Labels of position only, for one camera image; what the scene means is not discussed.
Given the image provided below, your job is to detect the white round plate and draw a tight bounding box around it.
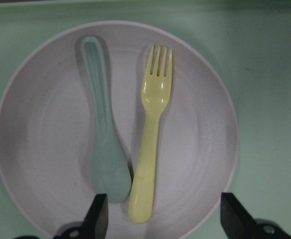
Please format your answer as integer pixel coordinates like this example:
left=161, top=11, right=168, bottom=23
left=0, top=21, right=239, bottom=239

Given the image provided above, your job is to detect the yellow plastic fork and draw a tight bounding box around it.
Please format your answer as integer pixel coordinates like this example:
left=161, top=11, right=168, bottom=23
left=128, top=47, right=173, bottom=223

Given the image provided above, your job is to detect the teal plastic spoon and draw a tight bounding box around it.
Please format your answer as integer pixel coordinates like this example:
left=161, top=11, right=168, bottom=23
left=81, top=36, right=131, bottom=203

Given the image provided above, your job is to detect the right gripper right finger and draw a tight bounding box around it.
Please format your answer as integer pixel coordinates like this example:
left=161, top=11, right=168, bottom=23
left=220, top=192, right=291, bottom=239

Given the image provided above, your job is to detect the light green plastic tray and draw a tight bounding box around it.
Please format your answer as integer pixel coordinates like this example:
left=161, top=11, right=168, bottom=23
left=0, top=0, right=291, bottom=239

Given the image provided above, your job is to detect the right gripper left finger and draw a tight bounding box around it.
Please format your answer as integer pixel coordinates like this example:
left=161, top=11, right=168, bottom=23
left=53, top=194, right=108, bottom=239

